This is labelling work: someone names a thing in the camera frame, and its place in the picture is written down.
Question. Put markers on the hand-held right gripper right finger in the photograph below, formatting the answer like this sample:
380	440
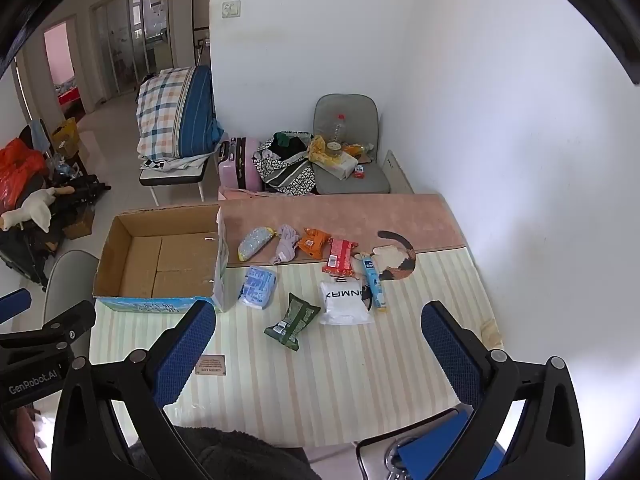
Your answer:
450	355

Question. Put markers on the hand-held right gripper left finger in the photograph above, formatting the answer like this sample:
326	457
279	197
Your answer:
186	345

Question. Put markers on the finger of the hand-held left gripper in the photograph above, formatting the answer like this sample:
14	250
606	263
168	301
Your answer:
14	305
70	322

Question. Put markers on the light blue tissue packet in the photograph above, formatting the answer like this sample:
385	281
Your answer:
257	287

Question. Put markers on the blue white stick packet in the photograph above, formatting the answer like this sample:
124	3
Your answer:
372	280

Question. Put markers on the green snack packet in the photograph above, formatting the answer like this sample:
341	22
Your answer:
295	317

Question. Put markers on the white soft packet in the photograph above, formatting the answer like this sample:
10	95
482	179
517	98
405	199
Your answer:
342	305

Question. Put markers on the silver glitter pouch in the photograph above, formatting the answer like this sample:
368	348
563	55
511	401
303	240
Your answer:
252	242

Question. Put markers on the lavender cloth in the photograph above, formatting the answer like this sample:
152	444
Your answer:
286	245

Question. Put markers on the red snack packet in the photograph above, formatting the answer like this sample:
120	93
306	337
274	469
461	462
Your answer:
340	256

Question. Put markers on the orange snack packet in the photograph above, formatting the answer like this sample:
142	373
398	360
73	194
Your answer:
312	242

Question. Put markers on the person's left forearm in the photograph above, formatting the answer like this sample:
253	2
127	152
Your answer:
17	442

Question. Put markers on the grey round-backed chair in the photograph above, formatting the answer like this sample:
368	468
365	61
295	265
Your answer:
70	280

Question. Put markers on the black folded stroller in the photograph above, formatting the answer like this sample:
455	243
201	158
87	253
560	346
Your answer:
30	247

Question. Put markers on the blue seat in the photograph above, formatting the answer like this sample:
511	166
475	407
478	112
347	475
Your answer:
435	442

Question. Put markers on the brown cardboard box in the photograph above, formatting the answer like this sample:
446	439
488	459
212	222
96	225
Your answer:
79	225

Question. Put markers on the white plush goose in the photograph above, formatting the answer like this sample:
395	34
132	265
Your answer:
37	207

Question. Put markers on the person's dark fleece clothing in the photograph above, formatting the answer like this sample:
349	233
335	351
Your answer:
240	455

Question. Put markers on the red plastic bag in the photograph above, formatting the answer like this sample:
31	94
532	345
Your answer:
17	170

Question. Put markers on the white bench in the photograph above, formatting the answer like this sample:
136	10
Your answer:
170	177

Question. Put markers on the light blue towel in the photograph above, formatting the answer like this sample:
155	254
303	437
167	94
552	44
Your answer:
39	137

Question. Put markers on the yellow cardboard box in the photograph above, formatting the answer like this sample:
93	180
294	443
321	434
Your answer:
66	135

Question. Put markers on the black white checkered cloth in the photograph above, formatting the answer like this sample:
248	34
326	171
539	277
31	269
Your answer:
170	163

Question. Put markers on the pink suitcase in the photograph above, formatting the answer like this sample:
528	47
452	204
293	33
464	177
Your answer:
240	165

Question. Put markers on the white leaning board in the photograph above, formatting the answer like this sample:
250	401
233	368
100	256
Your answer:
397	172

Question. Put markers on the black white patterned bag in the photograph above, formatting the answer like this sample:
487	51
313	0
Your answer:
285	175

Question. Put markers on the grey cushioned chair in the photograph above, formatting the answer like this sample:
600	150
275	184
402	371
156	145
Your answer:
350	182

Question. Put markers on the small red box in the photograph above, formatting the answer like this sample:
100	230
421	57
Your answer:
359	172

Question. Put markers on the white tissue pack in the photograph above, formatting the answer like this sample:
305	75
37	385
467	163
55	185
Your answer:
342	166

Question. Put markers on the yellow packet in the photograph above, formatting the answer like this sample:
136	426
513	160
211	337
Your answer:
357	149

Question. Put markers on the dark green clothes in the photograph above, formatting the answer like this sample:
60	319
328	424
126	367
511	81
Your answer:
287	142

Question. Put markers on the folded plaid quilt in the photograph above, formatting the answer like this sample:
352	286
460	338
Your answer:
170	115

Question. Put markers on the yellow plastic bag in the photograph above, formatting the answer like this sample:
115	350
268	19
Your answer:
320	152

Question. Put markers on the clear plastic bottle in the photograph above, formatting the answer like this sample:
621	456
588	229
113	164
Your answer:
337	132

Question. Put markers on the glass sliding door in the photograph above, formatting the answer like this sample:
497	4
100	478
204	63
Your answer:
125	35

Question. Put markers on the white wall switch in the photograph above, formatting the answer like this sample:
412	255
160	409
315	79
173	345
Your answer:
231	8

